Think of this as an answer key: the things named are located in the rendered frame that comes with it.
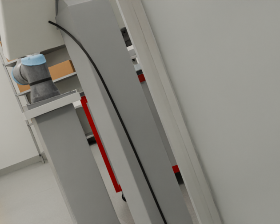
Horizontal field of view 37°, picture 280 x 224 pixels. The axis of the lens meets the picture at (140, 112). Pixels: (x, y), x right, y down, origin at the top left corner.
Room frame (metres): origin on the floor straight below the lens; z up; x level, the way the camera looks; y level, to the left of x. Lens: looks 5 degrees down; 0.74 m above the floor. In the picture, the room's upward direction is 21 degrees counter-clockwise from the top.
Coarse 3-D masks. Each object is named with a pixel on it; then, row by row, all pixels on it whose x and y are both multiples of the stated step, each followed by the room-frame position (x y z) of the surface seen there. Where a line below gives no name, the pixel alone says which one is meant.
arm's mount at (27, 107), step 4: (68, 92) 2.07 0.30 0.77; (72, 92) 2.08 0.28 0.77; (56, 96) 2.05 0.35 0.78; (60, 96) 2.06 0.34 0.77; (64, 96) 2.06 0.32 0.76; (44, 100) 2.03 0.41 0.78; (48, 100) 2.04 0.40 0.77; (52, 100) 2.04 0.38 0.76; (28, 104) 2.03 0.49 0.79; (32, 104) 2.01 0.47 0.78; (36, 104) 2.02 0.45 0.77; (40, 104) 2.02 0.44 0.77; (24, 108) 2.17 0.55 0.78; (28, 108) 2.00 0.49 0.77; (32, 108) 2.01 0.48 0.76
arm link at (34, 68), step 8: (32, 56) 2.08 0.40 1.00; (40, 56) 2.10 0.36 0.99; (24, 64) 2.09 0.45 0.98; (32, 64) 2.07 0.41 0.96; (40, 64) 2.09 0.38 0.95; (24, 72) 2.11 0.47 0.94; (32, 72) 2.08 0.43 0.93; (40, 72) 2.08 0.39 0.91; (48, 72) 2.12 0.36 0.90; (32, 80) 2.08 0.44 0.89
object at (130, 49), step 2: (130, 46) 2.27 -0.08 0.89; (132, 46) 2.27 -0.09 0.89; (128, 48) 2.27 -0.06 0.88; (130, 48) 2.27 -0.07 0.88; (132, 48) 2.27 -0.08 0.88; (128, 50) 2.27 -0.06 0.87; (130, 50) 2.27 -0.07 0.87; (132, 50) 2.27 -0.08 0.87; (134, 50) 2.27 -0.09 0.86; (130, 52) 2.27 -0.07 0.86; (132, 52) 2.27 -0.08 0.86; (134, 52) 2.27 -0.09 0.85; (130, 54) 2.27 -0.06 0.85; (132, 54) 2.27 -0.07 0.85; (134, 54) 2.27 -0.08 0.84; (130, 56) 2.27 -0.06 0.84; (132, 56) 2.27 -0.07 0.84; (134, 56) 2.30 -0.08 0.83; (136, 56) 2.41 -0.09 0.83; (132, 58) 2.44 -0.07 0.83
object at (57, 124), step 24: (72, 96) 2.04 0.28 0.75; (24, 120) 2.12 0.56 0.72; (48, 120) 2.03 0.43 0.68; (72, 120) 2.06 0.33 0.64; (48, 144) 2.01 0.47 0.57; (72, 144) 2.05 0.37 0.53; (72, 168) 2.03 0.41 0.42; (96, 168) 2.07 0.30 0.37; (72, 192) 2.02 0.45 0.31; (96, 192) 2.05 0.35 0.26; (72, 216) 2.07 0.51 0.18; (96, 216) 2.04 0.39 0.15
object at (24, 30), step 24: (0, 0) 1.31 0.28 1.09; (24, 0) 1.36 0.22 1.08; (48, 0) 1.41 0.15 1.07; (72, 0) 1.40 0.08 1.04; (0, 24) 1.37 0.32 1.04; (24, 24) 1.39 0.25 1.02; (48, 24) 1.45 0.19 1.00; (120, 24) 1.66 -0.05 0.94; (24, 48) 1.44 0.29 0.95; (48, 48) 1.50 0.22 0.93
